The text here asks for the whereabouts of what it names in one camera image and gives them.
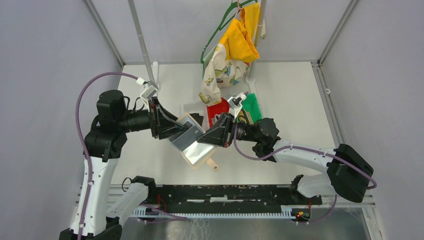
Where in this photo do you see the left metal rack pole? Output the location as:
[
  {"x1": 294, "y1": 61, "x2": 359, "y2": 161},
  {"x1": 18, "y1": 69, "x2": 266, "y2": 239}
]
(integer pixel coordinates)
[{"x1": 127, "y1": 0, "x2": 156, "y2": 83}]

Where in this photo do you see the beige card holder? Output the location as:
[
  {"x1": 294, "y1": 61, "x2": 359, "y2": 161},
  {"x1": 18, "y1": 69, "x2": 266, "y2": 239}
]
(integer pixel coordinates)
[{"x1": 168, "y1": 112, "x2": 220, "y2": 172}]

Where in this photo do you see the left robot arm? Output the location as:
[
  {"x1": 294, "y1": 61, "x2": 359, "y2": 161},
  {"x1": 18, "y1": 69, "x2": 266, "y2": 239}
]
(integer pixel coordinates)
[{"x1": 59, "y1": 90, "x2": 186, "y2": 240}]

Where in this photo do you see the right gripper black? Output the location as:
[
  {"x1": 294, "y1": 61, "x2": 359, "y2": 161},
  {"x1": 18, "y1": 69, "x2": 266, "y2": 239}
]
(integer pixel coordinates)
[{"x1": 196, "y1": 112, "x2": 261, "y2": 148}]

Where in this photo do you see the metal rack pole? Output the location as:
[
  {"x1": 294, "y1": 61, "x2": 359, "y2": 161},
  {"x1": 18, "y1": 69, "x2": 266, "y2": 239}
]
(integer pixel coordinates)
[
  {"x1": 246, "y1": 0, "x2": 268, "y2": 83},
  {"x1": 127, "y1": 0, "x2": 156, "y2": 83}
]

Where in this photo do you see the red plastic bin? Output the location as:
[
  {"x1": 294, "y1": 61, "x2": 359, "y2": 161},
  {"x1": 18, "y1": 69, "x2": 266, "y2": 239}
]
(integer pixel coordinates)
[{"x1": 206, "y1": 98, "x2": 230, "y2": 127}]

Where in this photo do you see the yellow patterned garment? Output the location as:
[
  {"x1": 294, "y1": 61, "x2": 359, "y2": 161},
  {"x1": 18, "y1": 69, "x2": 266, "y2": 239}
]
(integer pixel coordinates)
[{"x1": 198, "y1": 2, "x2": 266, "y2": 107}]

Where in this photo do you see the gold card with stripe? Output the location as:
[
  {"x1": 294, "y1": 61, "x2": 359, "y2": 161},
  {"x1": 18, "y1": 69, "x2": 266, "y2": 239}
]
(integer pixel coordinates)
[{"x1": 237, "y1": 109, "x2": 254, "y2": 124}]

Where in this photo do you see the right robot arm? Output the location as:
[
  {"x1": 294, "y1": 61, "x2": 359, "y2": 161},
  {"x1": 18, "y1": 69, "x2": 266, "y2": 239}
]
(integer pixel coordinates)
[{"x1": 197, "y1": 113, "x2": 377, "y2": 204}]

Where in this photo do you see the black card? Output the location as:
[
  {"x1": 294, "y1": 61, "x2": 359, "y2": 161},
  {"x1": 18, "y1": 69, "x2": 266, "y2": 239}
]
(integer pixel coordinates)
[{"x1": 189, "y1": 113, "x2": 204, "y2": 126}]

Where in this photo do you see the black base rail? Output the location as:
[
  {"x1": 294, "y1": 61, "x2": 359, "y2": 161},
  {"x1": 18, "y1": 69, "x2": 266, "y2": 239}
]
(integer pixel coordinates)
[{"x1": 144, "y1": 184, "x2": 323, "y2": 214}]

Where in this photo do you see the right metal rack pole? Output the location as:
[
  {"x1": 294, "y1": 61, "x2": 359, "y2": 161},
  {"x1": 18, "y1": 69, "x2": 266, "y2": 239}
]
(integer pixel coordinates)
[{"x1": 246, "y1": 0, "x2": 268, "y2": 83}]

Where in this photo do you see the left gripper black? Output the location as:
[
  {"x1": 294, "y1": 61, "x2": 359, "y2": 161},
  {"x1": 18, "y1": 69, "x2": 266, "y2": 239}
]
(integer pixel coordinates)
[{"x1": 118, "y1": 96, "x2": 187, "y2": 139}]

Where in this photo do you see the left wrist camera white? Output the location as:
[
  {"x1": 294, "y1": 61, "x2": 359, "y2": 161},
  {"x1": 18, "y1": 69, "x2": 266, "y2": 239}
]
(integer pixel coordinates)
[{"x1": 136, "y1": 77, "x2": 158, "y2": 102}]

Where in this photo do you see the clear plastic bin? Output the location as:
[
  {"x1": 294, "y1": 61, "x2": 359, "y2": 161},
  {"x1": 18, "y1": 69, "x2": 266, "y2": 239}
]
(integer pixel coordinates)
[{"x1": 180, "y1": 101, "x2": 209, "y2": 130}]

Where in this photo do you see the green clothes hanger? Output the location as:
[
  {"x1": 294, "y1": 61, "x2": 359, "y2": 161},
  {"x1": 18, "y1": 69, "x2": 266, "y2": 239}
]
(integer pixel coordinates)
[{"x1": 200, "y1": 0, "x2": 258, "y2": 65}]

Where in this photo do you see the green plastic bin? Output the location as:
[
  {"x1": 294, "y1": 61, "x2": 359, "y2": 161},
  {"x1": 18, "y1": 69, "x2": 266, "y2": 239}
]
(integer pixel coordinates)
[{"x1": 241, "y1": 93, "x2": 262, "y2": 123}]

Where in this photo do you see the white slotted cable duct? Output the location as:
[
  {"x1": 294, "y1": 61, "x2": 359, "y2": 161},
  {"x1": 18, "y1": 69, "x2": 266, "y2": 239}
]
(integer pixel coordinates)
[{"x1": 130, "y1": 206, "x2": 296, "y2": 220}]

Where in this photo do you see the left white rack foot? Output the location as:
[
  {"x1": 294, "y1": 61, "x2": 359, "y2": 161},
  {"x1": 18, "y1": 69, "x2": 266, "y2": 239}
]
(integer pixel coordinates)
[{"x1": 151, "y1": 61, "x2": 160, "y2": 89}]

